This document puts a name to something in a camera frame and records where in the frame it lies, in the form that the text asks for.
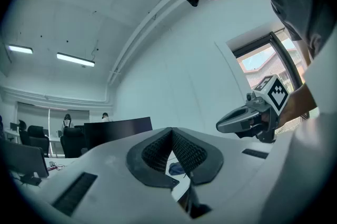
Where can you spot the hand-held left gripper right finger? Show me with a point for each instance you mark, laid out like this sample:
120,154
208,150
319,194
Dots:
210,162

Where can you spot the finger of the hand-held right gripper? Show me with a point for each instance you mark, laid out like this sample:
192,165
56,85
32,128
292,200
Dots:
231,120

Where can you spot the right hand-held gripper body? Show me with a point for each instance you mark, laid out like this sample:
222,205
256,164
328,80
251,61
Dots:
277,95

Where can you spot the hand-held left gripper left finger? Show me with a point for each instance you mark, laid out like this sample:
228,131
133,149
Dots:
134,162

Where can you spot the dark blue cloth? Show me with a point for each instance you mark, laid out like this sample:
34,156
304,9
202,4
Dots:
176,169

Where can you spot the person's right forearm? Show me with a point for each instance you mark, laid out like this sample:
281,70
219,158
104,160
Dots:
300,102

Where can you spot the black framed window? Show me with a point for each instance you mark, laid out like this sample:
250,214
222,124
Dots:
266,65

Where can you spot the large curved black monitor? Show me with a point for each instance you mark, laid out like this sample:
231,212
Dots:
118,133

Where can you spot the black mini computer box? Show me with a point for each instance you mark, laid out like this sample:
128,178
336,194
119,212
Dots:
31,181

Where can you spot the grey monitor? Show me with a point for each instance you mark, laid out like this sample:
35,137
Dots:
23,158

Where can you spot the long ceiling light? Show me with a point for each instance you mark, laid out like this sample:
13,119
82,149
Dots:
20,49
75,60

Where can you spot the white ceiling pipe run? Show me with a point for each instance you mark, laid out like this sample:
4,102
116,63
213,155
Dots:
137,36

